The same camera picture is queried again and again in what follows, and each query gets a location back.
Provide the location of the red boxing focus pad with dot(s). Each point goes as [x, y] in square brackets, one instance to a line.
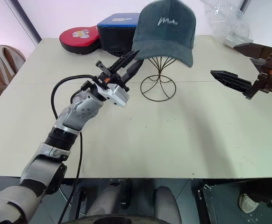
[80, 38]

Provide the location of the blue boxing kick pad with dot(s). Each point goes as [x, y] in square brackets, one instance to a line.
[117, 32]

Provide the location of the grey wall frame strip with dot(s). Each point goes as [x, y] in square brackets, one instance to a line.
[25, 22]

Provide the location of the grey rounded leg shape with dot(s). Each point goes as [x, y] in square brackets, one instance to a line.
[167, 205]
[108, 200]

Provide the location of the black metal frame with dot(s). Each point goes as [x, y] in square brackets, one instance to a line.
[207, 203]

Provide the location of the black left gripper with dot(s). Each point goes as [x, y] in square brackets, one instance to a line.
[108, 75]

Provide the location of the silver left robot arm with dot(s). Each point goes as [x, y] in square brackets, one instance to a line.
[77, 115]

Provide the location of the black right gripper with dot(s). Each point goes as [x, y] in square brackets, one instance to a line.
[265, 78]

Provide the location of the brown beige backpack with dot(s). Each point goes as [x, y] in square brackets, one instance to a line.
[2, 65]

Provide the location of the white shoe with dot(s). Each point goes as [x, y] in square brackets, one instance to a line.
[248, 203]

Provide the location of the clear plastic bag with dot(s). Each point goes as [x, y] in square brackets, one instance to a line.
[229, 21]

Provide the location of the dark teal baseball cap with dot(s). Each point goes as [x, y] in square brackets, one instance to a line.
[164, 35]

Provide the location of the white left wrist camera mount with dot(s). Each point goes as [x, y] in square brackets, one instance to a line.
[117, 95]

